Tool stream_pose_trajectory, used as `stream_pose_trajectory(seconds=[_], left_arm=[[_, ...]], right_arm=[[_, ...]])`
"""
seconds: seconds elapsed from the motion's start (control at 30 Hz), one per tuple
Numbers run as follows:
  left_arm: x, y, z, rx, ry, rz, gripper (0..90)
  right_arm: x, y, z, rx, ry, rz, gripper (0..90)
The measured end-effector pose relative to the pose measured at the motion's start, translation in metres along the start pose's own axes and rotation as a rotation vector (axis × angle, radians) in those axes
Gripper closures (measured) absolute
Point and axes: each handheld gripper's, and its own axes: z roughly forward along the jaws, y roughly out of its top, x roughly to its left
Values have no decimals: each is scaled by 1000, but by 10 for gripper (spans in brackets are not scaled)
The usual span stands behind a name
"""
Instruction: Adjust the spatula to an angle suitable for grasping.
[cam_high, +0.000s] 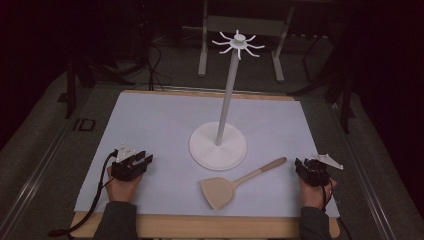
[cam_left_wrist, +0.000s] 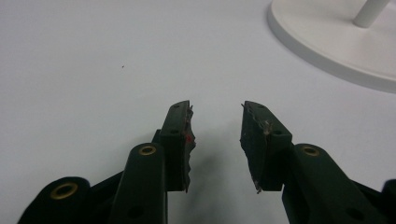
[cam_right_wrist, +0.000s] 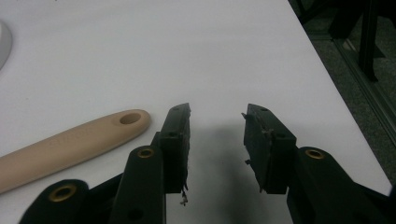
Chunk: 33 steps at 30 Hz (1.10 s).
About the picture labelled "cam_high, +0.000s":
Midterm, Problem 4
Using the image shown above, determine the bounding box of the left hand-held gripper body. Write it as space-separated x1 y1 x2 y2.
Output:
110 143 150 183

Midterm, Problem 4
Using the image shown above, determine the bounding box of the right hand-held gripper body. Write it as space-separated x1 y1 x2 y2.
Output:
300 152 345 188

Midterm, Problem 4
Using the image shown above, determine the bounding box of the person's left hand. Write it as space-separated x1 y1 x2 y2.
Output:
105 166 145 203

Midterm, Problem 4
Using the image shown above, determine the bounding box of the person's right hand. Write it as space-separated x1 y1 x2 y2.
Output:
298 177 338 211

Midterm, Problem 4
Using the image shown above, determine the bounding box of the white table mat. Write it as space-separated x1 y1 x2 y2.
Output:
73 91 341 220

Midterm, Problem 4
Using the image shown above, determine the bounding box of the white hook rack stand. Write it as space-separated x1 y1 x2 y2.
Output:
188 29 266 172

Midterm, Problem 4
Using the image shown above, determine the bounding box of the dark tripod stand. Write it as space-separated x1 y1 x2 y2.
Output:
288 9 358 135
64 0 158 120

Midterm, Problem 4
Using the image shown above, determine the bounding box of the wooden spatula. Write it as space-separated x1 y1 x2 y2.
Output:
199 156 288 211

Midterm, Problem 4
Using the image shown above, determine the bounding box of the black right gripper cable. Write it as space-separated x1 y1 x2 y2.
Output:
319 179 353 240

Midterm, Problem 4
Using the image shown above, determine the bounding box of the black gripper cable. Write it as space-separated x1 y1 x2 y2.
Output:
47 149 120 239
319 179 353 240

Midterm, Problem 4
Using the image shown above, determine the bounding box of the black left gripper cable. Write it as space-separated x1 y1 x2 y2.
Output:
47 149 120 239

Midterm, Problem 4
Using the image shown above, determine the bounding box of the black rectangular floor bracket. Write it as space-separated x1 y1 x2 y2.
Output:
72 117 97 132

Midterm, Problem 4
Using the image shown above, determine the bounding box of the black floor cable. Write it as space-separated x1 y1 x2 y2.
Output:
146 39 174 93

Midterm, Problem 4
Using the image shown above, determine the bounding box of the grey metal frame stand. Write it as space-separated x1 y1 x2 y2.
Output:
197 0 296 84

